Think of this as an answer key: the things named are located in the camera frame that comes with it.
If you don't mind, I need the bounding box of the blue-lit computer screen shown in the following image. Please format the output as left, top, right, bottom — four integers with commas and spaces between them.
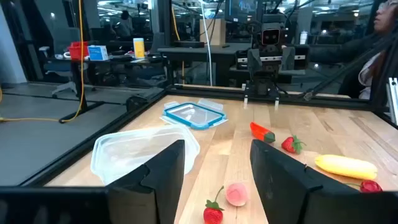
224, 0, 258, 24

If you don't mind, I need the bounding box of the leafy red toy strawberry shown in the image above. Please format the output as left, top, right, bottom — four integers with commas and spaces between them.
281, 134, 307, 155

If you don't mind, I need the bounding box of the red plastic basket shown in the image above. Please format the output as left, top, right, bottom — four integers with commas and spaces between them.
67, 40, 90, 61

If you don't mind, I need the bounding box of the yellow toy banana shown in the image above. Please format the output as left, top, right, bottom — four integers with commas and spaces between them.
314, 154, 379, 180

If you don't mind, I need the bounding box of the yellow cable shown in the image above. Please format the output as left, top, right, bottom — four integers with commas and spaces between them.
0, 0, 85, 124
170, 5, 186, 85

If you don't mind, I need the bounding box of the red toy pepper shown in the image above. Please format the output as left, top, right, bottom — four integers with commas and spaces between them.
250, 121, 276, 144

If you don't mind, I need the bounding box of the person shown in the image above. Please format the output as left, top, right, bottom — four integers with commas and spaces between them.
307, 0, 398, 101
115, 9, 135, 39

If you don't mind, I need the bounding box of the grey desk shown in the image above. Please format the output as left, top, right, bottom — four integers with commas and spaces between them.
157, 42, 253, 88

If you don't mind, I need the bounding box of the brown cardboard box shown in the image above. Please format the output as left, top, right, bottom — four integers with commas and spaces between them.
199, 17, 226, 47

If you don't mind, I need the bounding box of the white cable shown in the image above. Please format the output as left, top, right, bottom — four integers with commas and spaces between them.
198, 0, 214, 87

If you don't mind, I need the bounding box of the clear plastic food container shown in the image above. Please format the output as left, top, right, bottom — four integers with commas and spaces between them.
90, 124, 201, 186

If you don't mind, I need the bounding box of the long-stemmed red toy strawberry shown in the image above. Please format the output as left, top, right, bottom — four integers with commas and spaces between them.
203, 185, 225, 224

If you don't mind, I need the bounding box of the black desk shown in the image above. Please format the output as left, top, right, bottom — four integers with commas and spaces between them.
43, 54, 167, 124

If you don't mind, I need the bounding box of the long-stemmed red toy cherry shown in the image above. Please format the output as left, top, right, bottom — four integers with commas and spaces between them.
345, 179, 383, 194

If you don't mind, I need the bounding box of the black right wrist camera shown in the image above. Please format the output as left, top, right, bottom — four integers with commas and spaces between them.
260, 27, 281, 47

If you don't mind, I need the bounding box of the blue and white box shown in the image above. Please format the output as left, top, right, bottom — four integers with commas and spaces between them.
87, 45, 109, 62

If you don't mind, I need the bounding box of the silver aluminium extrusion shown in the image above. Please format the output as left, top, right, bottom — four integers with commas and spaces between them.
386, 77, 398, 126

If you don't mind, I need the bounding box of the grey office chair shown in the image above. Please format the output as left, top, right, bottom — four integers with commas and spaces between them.
39, 27, 93, 96

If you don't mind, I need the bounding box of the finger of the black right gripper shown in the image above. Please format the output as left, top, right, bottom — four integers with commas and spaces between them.
247, 48, 262, 73
281, 46, 296, 72

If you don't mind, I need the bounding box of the blue-rimmed clear container lid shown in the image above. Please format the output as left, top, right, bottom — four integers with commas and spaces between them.
160, 98, 229, 131

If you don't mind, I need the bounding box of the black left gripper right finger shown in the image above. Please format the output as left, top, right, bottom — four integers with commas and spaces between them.
249, 139, 398, 224

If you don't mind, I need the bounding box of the pink toy peach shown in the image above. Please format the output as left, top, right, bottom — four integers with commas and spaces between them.
225, 182, 249, 207

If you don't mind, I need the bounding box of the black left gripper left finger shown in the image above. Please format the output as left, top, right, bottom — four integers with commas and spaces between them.
0, 139, 186, 224

